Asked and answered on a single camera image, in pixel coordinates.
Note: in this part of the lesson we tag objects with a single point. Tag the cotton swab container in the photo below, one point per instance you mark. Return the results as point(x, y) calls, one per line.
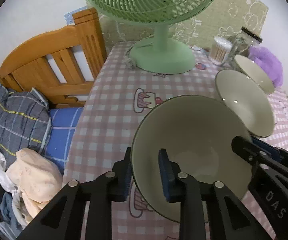
point(220, 50)

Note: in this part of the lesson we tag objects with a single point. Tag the green desk fan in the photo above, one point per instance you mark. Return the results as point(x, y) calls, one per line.
point(157, 54)

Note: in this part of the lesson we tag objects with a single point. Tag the grey floral bowl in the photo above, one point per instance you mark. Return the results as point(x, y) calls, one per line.
point(197, 133)
point(245, 97)
point(255, 72)

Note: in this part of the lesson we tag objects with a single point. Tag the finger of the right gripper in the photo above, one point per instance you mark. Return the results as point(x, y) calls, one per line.
point(255, 155)
point(277, 153)

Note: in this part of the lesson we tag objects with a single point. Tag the white plastic bag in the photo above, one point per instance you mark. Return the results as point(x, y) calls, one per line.
point(5, 181)

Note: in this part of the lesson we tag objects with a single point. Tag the pink checkered tablecloth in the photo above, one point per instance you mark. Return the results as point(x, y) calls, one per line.
point(120, 98)

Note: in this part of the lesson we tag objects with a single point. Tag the grey plaid pillow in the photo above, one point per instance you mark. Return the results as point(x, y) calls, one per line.
point(24, 122)

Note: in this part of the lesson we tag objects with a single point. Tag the purple plush toy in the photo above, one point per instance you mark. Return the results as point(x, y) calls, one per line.
point(268, 62)

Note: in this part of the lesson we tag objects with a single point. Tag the peach cloth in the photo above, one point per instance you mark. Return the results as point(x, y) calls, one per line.
point(37, 179)

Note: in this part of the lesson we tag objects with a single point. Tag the glass jar black lid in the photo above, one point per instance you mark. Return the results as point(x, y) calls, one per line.
point(243, 41)

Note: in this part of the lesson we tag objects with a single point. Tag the blue plaid bedsheet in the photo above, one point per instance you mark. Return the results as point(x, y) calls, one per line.
point(64, 123)

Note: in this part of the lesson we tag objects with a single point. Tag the wooden bed headboard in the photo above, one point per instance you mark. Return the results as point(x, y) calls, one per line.
point(62, 64)

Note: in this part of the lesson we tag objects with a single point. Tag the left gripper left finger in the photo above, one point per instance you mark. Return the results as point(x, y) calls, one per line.
point(83, 209)

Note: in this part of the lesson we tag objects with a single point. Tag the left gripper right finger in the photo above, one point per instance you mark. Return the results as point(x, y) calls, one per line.
point(206, 209)

